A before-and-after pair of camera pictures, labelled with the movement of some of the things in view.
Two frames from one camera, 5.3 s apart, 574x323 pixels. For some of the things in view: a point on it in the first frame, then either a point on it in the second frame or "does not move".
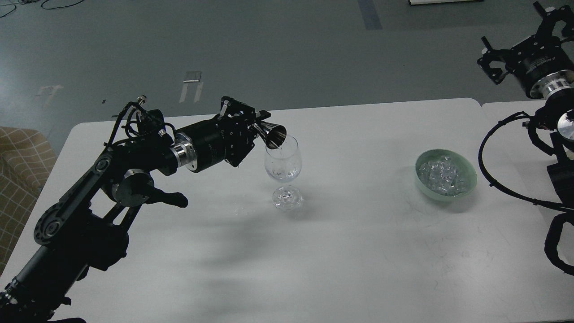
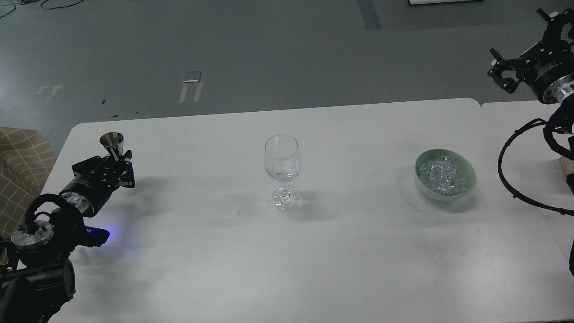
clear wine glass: x=284 y=164 does not move
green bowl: x=444 y=175 does not move
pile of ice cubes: x=442 y=176 does not move
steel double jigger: x=273 y=135 to x=113 y=139
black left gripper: x=215 y=139 to x=96 y=191
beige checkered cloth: x=27 y=157 does not move
